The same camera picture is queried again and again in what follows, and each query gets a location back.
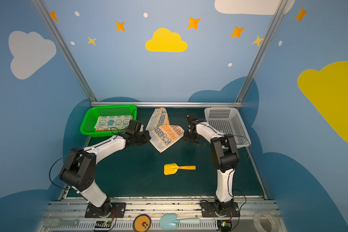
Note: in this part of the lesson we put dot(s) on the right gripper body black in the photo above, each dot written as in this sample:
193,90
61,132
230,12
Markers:
188,135

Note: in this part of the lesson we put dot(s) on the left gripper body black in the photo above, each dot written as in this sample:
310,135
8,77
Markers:
145,136

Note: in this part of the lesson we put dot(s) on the teal patterned towel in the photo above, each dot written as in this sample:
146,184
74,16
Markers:
112,122

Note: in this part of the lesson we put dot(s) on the beige lettered towel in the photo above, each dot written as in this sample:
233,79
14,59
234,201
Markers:
162,133

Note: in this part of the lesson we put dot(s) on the white plastic basket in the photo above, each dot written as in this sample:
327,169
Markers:
228,120

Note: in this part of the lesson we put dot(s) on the green plastic basket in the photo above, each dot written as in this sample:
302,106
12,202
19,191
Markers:
91,117

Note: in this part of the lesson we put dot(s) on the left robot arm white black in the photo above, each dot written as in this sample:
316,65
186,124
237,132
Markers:
79,169

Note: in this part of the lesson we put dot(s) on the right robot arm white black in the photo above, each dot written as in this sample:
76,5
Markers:
225,157

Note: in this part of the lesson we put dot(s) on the yellow toy shovel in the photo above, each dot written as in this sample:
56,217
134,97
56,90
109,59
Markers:
172,168

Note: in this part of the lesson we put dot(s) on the orange black round disc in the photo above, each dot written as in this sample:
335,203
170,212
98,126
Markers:
142,223

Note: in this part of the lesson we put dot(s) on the light blue toy shovel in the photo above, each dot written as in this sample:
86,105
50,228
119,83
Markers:
169,222

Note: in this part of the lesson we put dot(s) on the left electronics board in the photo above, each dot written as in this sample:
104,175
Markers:
103,226

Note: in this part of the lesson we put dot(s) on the electronics board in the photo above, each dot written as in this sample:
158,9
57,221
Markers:
224,226
103,226

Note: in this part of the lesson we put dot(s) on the right electronics board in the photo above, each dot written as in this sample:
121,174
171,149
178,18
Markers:
224,226

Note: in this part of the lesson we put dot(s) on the clear tape roll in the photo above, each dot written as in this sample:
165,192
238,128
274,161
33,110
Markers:
265,222

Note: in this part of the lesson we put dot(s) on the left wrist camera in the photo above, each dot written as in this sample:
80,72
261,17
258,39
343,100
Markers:
135,126

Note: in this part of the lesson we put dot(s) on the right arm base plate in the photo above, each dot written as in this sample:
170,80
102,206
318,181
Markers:
217,209

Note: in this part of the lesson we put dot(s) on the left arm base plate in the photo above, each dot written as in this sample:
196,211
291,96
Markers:
107,210

